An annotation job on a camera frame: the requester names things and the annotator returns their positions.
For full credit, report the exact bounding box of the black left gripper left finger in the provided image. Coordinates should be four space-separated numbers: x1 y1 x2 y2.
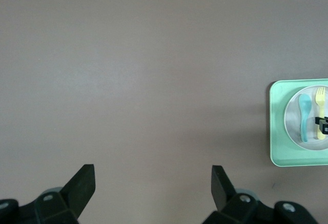
0 164 96 224

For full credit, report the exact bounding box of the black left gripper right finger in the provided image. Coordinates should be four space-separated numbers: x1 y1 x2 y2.
202 165 316 224

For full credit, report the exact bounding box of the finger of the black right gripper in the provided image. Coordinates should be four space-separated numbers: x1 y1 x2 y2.
314 115 328 134

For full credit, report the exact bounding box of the yellow plastic fork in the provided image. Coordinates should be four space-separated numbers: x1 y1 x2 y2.
314 87 327 140

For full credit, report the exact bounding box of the teal plastic spoon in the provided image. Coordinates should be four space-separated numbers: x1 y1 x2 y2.
298 93 313 143

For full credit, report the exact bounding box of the round beige plate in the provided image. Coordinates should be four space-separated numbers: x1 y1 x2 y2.
283 85 328 151

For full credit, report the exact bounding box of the light green rectangular tray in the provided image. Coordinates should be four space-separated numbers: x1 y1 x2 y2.
269 78 328 168

